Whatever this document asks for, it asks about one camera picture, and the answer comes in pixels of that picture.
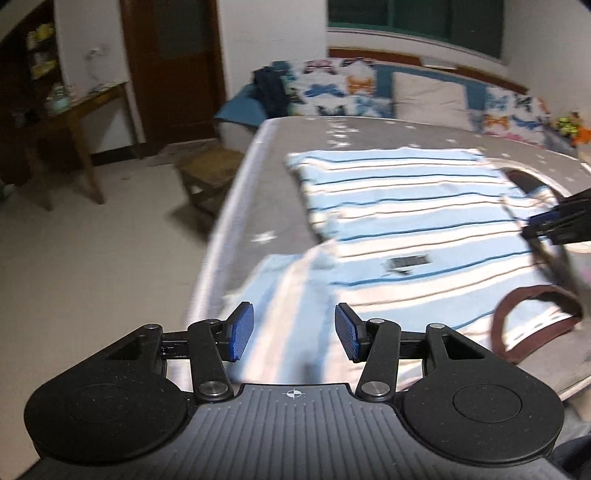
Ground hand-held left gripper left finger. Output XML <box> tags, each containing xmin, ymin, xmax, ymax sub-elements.
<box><xmin>88</xmin><ymin>301</ymin><xmax>256</xmax><ymax>402</ymax></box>

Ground dark wooden shelf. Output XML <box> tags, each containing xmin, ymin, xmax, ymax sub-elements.
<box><xmin>0</xmin><ymin>0</ymin><xmax>62</xmax><ymax>185</ymax></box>

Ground grey pillow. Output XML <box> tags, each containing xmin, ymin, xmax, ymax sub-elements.
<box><xmin>392</xmin><ymin>71</ymin><xmax>472</xmax><ymax>131</ymax></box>

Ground wooden stool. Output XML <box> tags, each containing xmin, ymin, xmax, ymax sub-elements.
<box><xmin>178</xmin><ymin>148</ymin><xmax>245</xmax><ymax>219</ymax></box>

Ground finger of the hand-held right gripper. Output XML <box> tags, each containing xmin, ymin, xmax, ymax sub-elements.
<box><xmin>522</xmin><ymin>210</ymin><xmax>591</xmax><ymax>246</ymax></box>
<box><xmin>554</xmin><ymin>186</ymin><xmax>591</xmax><ymax>214</ymax></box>

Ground blue white striped shirt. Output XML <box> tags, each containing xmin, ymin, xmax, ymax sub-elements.
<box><xmin>222</xmin><ymin>147</ymin><xmax>585</xmax><ymax>393</ymax></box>

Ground teal jar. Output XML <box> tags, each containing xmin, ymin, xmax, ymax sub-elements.
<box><xmin>47</xmin><ymin>85</ymin><xmax>71</xmax><ymax>114</ymax></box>

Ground blue sofa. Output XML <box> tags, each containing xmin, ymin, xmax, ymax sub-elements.
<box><xmin>215</xmin><ymin>58</ymin><xmax>591</xmax><ymax>148</ymax></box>

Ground green framed window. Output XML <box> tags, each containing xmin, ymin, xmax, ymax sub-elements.
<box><xmin>327</xmin><ymin>0</ymin><xmax>505</xmax><ymax>60</ymax></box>

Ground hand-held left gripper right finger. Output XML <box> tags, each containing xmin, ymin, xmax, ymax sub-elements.
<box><xmin>334</xmin><ymin>302</ymin><xmax>499</xmax><ymax>401</ymax></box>

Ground teddy bear in yellow vest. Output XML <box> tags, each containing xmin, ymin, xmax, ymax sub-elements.
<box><xmin>556</xmin><ymin>111</ymin><xmax>583</xmax><ymax>139</ymax></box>

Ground small butterfly print cushion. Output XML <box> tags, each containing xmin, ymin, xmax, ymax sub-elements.
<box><xmin>480</xmin><ymin>85</ymin><xmax>553</xmax><ymax>146</ymax></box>

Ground large butterfly print cushion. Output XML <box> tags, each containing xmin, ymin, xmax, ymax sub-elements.
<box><xmin>279</xmin><ymin>58</ymin><xmax>394</xmax><ymax>119</ymax></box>

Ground wooden side table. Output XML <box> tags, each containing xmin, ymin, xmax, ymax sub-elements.
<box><xmin>28</xmin><ymin>82</ymin><xmax>139</xmax><ymax>210</ymax></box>

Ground dark blue backpack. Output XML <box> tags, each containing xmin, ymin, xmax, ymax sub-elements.
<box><xmin>253</xmin><ymin>67</ymin><xmax>290</xmax><ymax>119</ymax></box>

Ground dark wooden door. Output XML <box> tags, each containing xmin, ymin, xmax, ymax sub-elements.
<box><xmin>121</xmin><ymin>0</ymin><xmax>228</xmax><ymax>158</ymax></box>

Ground wooden sofa ledge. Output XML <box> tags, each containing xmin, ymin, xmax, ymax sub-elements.
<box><xmin>328</xmin><ymin>46</ymin><xmax>528</xmax><ymax>94</ymax></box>

